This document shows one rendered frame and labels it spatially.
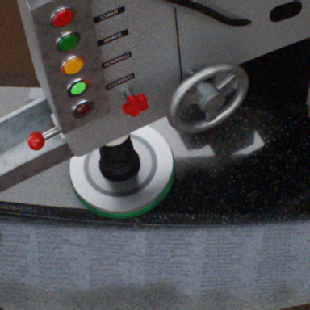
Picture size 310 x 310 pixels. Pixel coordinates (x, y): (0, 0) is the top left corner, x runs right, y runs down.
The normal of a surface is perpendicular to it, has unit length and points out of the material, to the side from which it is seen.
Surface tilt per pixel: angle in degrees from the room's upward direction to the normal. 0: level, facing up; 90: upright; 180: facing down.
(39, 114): 90
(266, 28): 90
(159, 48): 90
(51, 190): 0
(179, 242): 45
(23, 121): 90
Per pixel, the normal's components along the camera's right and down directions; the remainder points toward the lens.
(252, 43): 0.46, 0.73
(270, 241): -0.11, 0.22
